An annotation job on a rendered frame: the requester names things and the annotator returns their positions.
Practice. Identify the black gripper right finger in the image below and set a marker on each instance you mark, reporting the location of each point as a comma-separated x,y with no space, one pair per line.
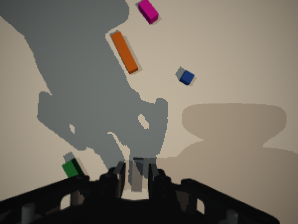
219,207

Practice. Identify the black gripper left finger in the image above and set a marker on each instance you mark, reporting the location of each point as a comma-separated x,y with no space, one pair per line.
29,206

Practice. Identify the orange rectangular bar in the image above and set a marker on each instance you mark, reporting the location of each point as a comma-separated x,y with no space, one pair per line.
124,52

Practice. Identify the magenta rod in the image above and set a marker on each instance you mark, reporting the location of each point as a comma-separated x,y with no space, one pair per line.
148,11

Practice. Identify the dark green rod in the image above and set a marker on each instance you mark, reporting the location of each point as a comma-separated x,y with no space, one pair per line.
72,168

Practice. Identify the grey rod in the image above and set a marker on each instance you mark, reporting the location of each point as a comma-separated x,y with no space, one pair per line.
137,174

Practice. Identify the small dark blue block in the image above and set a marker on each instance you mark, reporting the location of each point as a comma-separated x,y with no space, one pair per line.
186,78

